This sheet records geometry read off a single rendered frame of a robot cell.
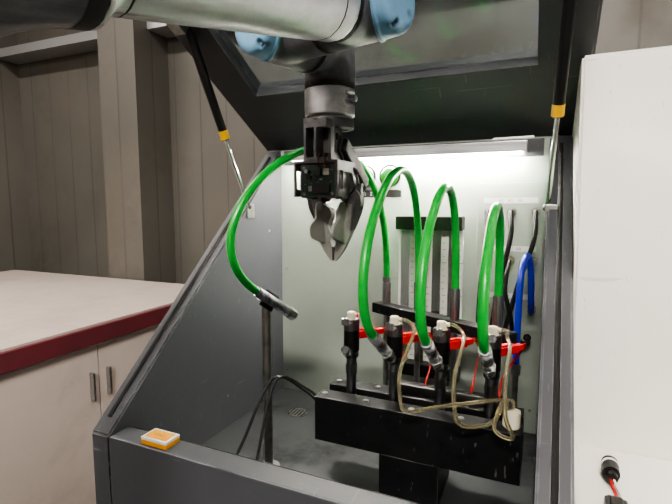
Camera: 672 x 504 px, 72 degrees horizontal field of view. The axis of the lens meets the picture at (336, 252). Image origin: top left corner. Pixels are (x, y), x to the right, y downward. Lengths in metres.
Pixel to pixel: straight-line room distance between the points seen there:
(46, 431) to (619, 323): 1.84
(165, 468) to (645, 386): 0.69
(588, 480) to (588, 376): 0.15
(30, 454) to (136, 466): 1.23
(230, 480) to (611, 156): 0.72
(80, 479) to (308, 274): 1.39
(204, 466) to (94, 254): 3.27
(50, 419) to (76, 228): 2.22
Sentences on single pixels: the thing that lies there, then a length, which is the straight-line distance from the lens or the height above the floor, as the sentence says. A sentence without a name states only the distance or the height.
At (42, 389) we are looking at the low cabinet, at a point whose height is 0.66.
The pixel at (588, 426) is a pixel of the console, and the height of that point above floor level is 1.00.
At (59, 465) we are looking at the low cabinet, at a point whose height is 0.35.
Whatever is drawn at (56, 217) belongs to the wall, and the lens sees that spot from 4.22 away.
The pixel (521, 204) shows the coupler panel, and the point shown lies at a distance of 1.03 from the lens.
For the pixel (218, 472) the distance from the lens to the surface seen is 0.74.
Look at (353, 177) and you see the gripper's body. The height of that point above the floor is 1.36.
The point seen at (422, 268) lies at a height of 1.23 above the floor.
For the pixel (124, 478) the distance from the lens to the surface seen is 0.88.
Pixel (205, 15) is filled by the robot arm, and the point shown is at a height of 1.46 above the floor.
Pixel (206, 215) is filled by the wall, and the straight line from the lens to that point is 3.17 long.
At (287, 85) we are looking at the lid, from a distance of 1.06.
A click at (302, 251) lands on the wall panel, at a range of 1.18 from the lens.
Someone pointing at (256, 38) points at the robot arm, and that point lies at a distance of 0.62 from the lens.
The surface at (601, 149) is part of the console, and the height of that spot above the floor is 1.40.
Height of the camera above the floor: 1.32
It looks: 6 degrees down
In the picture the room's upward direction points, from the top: straight up
